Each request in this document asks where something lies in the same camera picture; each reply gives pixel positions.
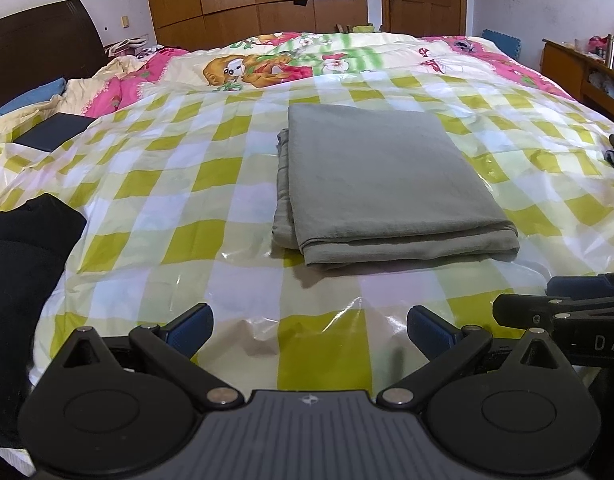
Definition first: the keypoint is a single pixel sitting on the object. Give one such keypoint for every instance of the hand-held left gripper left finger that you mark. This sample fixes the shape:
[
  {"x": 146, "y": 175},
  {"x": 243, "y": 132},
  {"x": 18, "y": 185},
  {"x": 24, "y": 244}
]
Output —
[{"x": 192, "y": 327}]

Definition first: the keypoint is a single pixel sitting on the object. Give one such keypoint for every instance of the cartoon printed quilt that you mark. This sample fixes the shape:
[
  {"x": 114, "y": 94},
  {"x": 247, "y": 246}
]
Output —
[{"x": 267, "y": 65}]

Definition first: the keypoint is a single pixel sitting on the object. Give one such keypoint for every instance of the blue foam mat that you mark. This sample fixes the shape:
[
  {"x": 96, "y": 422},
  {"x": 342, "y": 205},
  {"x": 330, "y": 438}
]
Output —
[{"x": 502, "y": 42}]

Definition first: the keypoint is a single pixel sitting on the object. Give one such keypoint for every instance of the green cloth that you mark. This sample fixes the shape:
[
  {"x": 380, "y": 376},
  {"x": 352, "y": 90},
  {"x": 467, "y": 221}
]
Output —
[{"x": 366, "y": 28}]

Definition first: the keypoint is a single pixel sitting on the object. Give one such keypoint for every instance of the black cloth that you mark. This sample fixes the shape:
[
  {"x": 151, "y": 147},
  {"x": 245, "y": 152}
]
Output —
[{"x": 22, "y": 285}]

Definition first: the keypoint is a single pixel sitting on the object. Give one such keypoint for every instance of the wooden desk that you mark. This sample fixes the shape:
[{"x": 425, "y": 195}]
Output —
[{"x": 562, "y": 60}]

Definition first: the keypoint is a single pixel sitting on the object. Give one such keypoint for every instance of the blue pillow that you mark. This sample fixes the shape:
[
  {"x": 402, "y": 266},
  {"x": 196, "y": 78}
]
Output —
[{"x": 32, "y": 97}]

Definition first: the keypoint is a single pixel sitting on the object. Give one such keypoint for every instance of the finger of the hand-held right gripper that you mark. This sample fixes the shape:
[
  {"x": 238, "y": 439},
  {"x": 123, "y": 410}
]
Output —
[
  {"x": 527, "y": 310},
  {"x": 587, "y": 286}
]

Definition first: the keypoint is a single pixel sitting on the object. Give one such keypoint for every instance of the dark flat box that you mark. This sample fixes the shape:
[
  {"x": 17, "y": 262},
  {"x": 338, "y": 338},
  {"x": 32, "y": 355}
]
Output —
[{"x": 54, "y": 132}]

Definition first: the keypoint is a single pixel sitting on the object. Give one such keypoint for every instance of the dark wooden headboard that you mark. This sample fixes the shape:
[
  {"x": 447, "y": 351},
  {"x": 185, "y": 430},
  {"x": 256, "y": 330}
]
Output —
[{"x": 32, "y": 45}]

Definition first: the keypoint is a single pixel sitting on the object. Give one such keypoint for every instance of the white plastic bag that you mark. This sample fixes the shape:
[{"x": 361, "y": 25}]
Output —
[{"x": 604, "y": 84}]

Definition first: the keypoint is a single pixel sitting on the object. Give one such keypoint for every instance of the steel thermos bottle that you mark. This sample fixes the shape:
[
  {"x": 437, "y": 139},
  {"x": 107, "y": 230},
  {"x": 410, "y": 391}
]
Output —
[{"x": 610, "y": 50}]

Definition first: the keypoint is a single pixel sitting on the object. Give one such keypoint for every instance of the grey pants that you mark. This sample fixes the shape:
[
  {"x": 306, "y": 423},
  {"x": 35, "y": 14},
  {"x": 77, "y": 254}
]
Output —
[{"x": 387, "y": 175}]

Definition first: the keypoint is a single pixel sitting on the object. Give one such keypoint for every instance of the pink plastic bag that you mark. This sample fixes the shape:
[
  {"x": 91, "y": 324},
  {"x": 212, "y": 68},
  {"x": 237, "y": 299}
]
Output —
[{"x": 596, "y": 45}]

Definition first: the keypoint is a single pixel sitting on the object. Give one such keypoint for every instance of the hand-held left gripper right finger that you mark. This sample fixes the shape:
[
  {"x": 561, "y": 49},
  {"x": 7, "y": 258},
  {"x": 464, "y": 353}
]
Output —
[{"x": 427, "y": 330}]

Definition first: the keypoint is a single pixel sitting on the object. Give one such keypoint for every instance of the pile of clothes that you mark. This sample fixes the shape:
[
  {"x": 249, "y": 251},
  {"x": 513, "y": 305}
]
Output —
[{"x": 129, "y": 47}]

